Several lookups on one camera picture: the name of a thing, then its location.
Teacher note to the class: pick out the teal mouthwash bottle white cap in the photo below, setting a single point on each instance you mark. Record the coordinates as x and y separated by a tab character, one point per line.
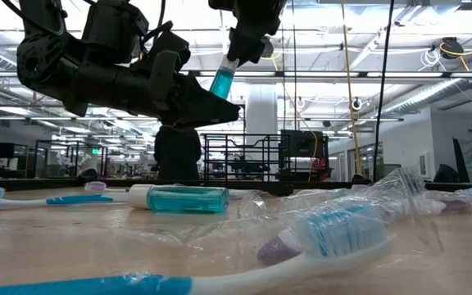
182	199
221	82

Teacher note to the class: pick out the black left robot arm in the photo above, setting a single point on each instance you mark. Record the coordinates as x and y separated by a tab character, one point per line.
39	65

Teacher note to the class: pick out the dark office chair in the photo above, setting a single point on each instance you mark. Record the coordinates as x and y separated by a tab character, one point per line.
445	174

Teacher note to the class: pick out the black frame enclosure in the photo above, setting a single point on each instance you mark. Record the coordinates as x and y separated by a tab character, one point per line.
72	160

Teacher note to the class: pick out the black leaning panel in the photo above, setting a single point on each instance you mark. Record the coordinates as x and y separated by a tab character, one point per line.
460	164

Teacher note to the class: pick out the purple white toothbrush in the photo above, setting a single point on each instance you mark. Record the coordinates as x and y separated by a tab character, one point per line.
95	187

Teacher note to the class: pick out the person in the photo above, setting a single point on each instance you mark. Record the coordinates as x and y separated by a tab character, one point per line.
176	153

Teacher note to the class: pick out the black mesh equipment box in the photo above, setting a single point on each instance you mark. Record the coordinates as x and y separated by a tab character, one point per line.
301	143

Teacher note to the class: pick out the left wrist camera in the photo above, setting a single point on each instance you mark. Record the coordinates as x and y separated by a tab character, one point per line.
113	28

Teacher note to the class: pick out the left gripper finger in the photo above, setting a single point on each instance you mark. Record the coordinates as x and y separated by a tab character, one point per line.
203	108

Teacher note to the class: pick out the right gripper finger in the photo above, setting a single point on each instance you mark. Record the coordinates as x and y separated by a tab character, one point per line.
244	47

